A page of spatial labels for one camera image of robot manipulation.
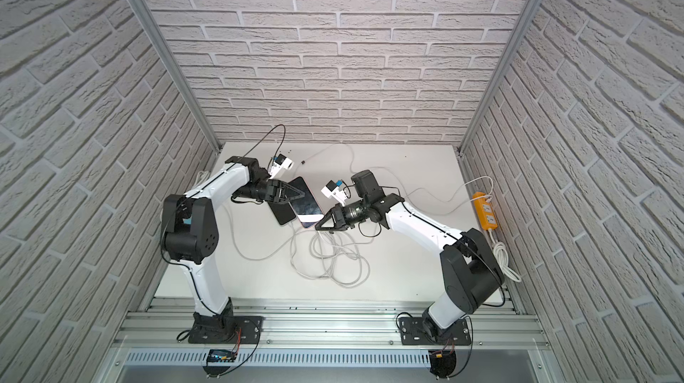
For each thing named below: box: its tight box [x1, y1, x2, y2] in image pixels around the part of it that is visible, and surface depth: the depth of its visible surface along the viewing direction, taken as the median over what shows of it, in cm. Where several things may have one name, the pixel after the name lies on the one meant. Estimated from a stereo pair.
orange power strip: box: [472, 191, 498, 230], surface depth 102 cm
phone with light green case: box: [267, 201, 297, 227], surface depth 99 cm
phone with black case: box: [287, 176, 325, 229], surface depth 76 cm
